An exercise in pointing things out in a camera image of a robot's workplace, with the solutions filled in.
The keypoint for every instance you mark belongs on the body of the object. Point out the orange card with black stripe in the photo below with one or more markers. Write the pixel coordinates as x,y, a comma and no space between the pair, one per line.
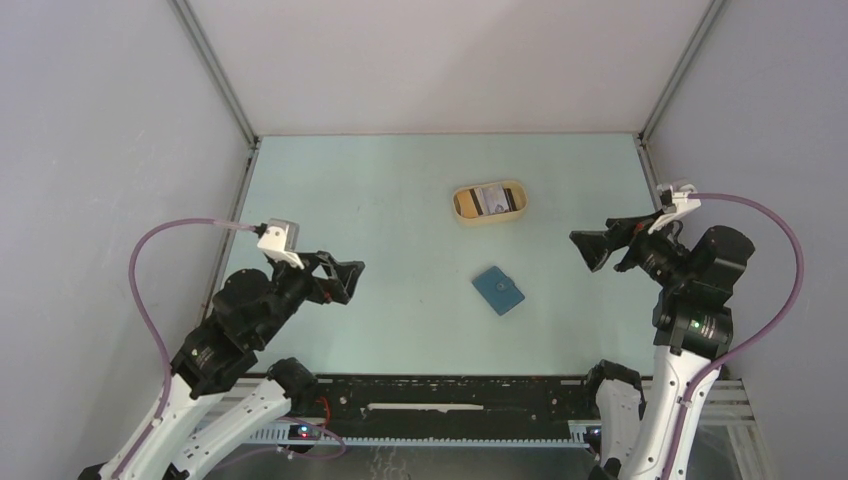
467,204

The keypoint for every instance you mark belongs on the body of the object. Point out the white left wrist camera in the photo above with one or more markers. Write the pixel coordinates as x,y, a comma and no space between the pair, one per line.
277,241

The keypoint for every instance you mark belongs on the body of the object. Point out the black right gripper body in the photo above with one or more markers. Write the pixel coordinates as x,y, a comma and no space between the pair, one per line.
659,255

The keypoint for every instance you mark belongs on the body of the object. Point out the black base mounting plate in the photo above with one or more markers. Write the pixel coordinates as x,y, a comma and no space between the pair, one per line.
397,421

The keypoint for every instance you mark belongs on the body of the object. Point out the aluminium frame rail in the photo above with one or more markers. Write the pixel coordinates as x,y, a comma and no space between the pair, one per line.
556,398

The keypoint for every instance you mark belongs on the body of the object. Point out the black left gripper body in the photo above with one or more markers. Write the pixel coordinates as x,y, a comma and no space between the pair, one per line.
295,286

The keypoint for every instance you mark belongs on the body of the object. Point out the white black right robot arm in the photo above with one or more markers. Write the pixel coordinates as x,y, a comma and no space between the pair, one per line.
648,434

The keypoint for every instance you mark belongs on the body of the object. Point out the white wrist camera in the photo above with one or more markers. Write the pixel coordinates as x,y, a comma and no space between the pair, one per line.
677,201
277,241

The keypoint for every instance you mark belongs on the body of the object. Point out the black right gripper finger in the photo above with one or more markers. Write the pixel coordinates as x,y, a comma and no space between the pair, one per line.
629,226
595,247

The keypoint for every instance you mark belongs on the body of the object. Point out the stack of cards in tray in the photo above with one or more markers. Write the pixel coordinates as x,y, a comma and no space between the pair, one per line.
498,199

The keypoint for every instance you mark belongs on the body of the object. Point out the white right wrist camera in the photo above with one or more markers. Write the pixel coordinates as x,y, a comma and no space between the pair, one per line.
677,201

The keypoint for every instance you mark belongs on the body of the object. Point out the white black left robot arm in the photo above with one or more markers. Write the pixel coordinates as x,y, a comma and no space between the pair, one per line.
247,313

